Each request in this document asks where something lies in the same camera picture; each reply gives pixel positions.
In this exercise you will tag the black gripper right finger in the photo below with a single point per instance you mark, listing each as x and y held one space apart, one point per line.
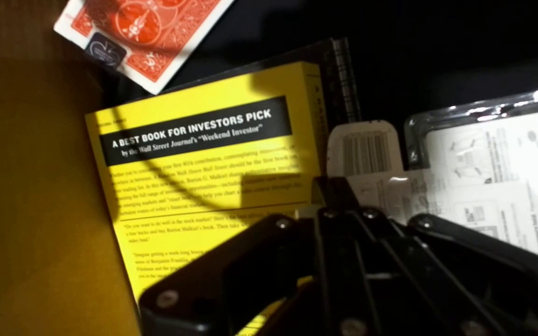
456 281

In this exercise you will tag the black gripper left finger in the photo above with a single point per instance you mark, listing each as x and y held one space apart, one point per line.
243 281

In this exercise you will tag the red playing card box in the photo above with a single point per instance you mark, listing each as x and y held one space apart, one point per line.
144 30

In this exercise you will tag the white blister package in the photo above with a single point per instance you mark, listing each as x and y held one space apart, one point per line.
499 180

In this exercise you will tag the yellow book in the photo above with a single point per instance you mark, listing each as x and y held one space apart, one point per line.
182 187

